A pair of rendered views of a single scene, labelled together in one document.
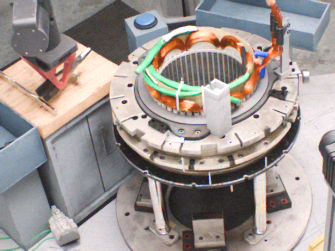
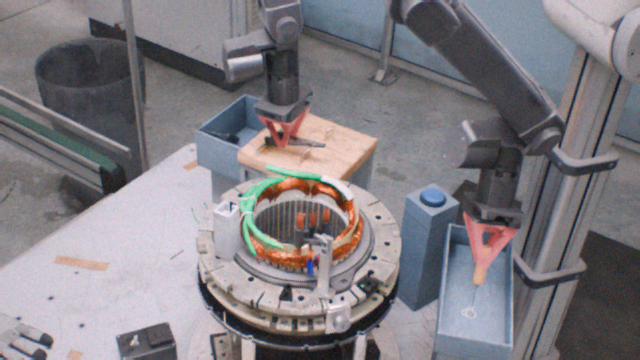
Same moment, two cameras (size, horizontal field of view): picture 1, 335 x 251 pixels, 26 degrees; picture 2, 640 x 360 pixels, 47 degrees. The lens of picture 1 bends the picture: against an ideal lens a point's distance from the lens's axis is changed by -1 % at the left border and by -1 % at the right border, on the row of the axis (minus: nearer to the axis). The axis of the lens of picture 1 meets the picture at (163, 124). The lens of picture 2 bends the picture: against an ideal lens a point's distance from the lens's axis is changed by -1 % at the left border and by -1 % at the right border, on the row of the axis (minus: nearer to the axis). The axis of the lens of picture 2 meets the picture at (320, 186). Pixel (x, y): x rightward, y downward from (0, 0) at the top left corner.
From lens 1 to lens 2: 109 cm
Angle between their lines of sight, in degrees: 50
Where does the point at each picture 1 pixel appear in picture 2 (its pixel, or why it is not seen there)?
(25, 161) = (223, 163)
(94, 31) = not seen: outside the picture
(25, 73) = (311, 128)
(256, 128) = (232, 281)
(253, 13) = (489, 287)
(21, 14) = (234, 41)
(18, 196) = (221, 188)
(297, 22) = (487, 331)
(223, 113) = (219, 235)
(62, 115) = (257, 160)
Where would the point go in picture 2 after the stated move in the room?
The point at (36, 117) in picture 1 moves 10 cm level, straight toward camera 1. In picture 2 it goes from (252, 146) to (204, 161)
